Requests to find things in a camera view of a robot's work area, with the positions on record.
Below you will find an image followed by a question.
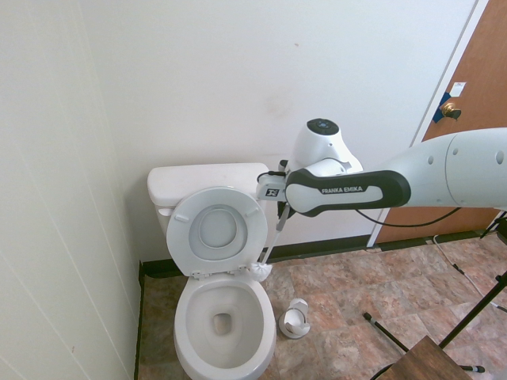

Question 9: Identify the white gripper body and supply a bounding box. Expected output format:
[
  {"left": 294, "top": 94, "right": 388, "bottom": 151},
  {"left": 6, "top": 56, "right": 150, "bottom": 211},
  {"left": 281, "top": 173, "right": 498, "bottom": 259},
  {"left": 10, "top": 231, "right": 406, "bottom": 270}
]
[{"left": 255, "top": 175, "right": 288, "bottom": 202}]

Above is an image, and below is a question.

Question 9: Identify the white toilet brush grey grip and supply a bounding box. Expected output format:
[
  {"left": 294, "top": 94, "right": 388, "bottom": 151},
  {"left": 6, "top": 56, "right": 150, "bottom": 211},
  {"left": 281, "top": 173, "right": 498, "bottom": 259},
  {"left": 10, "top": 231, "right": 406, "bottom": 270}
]
[{"left": 247, "top": 202, "right": 293, "bottom": 283}]

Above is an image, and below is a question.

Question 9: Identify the white toilet seat lid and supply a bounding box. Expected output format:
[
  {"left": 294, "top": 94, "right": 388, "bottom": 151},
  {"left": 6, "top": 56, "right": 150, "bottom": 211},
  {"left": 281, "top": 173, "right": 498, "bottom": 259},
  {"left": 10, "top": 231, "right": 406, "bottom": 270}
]
[{"left": 208, "top": 212, "right": 230, "bottom": 245}]

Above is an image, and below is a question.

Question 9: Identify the white toilet tank lid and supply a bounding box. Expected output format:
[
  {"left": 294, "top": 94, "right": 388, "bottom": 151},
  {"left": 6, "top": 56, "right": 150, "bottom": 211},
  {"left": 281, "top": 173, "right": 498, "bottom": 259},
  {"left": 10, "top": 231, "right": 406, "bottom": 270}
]
[{"left": 147, "top": 162, "right": 279, "bottom": 207}]

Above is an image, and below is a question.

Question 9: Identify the white toilet seat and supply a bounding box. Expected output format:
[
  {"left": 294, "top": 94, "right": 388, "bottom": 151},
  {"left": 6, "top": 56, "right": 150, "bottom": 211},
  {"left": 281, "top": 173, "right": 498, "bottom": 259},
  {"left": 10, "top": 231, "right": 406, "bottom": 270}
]
[{"left": 166, "top": 185, "right": 268, "bottom": 281}]

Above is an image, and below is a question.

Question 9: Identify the white toilet brush holder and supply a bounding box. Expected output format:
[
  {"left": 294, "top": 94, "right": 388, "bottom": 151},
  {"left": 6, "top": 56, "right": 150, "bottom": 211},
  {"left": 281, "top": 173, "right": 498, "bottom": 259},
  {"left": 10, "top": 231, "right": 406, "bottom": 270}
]
[{"left": 279, "top": 298, "right": 311, "bottom": 340}]

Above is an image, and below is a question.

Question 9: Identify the white toilet bowl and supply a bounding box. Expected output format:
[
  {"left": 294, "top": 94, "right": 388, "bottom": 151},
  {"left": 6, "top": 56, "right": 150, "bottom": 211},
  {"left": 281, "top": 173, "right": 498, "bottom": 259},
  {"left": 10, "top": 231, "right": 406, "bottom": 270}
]
[{"left": 173, "top": 272, "right": 277, "bottom": 380}]

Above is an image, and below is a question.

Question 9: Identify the black baseboard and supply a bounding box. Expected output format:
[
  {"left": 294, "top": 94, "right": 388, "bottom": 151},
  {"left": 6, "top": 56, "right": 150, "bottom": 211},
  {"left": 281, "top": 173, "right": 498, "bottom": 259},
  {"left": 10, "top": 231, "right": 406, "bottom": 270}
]
[
  {"left": 133, "top": 259, "right": 145, "bottom": 380},
  {"left": 139, "top": 233, "right": 376, "bottom": 279}
]

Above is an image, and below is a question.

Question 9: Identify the blue tape strip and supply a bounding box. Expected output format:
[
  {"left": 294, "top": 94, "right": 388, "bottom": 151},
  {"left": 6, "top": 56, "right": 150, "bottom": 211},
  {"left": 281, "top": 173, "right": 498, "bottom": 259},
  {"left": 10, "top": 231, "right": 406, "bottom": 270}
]
[{"left": 433, "top": 90, "right": 455, "bottom": 124}]

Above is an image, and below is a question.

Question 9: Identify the brass door knob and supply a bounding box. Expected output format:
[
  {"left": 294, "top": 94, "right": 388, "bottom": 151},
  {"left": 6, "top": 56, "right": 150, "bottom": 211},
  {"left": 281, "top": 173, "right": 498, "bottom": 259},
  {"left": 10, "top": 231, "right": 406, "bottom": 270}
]
[{"left": 440, "top": 101, "right": 463, "bottom": 120}]

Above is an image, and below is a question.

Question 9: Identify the brown wooden table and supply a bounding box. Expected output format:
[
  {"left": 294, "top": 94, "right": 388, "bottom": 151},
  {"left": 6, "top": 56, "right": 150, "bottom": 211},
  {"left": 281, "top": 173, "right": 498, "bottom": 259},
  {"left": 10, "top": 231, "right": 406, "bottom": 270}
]
[{"left": 375, "top": 335, "right": 477, "bottom": 380}]

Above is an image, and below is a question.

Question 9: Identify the brown wooden door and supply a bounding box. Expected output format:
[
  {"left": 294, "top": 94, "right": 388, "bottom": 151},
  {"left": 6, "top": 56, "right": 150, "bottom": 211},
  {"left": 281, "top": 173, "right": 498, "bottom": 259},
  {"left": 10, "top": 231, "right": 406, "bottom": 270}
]
[{"left": 376, "top": 0, "right": 507, "bottom": 245}]

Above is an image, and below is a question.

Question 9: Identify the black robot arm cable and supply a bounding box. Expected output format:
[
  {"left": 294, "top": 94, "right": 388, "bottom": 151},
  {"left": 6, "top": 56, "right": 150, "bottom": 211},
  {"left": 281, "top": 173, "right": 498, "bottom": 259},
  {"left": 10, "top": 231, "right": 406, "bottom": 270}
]
[{"left": 257, "top": 169, "right": 465, "bottom": 230}]

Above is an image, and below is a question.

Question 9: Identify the white floor cable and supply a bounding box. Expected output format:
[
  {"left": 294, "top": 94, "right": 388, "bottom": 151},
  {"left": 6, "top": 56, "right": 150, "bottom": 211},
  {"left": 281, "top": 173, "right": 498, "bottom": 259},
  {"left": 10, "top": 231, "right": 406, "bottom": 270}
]
[{"left": 433, "top": 233, "right": 507, "bottom": 314}]

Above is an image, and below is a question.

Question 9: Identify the black cable under table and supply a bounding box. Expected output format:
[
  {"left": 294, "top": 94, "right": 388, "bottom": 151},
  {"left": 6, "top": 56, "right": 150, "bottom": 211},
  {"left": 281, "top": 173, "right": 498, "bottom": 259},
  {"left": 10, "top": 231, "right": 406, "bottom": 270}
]
[{"left": 371, "top": 364, "right": 398, "bottom": 380}]

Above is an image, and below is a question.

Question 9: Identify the black camera tripod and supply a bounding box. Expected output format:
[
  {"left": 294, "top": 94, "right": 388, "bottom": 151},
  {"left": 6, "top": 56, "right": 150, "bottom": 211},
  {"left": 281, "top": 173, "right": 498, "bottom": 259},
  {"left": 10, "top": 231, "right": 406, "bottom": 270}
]
[{"left": 363, "top": 209, "right": 507, "bottom": 375}]

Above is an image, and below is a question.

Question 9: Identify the white door frame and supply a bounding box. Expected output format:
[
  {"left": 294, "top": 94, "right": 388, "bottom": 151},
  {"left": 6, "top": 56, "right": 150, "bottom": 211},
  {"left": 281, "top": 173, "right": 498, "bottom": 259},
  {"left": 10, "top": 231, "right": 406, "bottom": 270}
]
[{"left": 366, "top": 0, "right": 492, "bottom": 249}]

